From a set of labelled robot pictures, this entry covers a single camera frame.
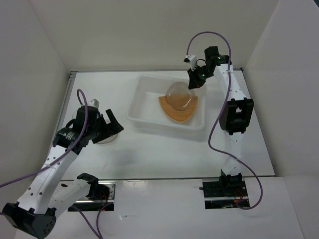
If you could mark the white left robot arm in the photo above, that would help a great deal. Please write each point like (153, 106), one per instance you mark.
(37, 210)

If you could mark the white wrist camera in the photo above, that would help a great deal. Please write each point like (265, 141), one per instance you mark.
(191, 60)
(93, 103)

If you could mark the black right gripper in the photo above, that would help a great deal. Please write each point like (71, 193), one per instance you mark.
(194, 82)

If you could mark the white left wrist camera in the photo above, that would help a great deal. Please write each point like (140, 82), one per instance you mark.
(93, 103)

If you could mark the clear glass dish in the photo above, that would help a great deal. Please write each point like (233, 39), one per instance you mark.
(179, 96)
(107, 132)

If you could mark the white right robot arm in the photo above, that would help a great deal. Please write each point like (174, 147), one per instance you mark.
(234, 117)

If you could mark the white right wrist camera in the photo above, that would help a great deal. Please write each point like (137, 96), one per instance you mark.
(191, 60)

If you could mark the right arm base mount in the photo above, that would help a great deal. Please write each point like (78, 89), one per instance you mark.
(217, 197)

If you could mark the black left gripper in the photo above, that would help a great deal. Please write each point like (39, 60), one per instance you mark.
(113, 127)

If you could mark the translucent white plastic bin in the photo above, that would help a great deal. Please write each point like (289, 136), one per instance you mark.
(144, 109)

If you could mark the orange woven triangular plate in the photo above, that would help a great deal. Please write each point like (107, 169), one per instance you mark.
(175, 115)

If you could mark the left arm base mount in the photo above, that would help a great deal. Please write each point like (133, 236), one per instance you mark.
(102, 200)

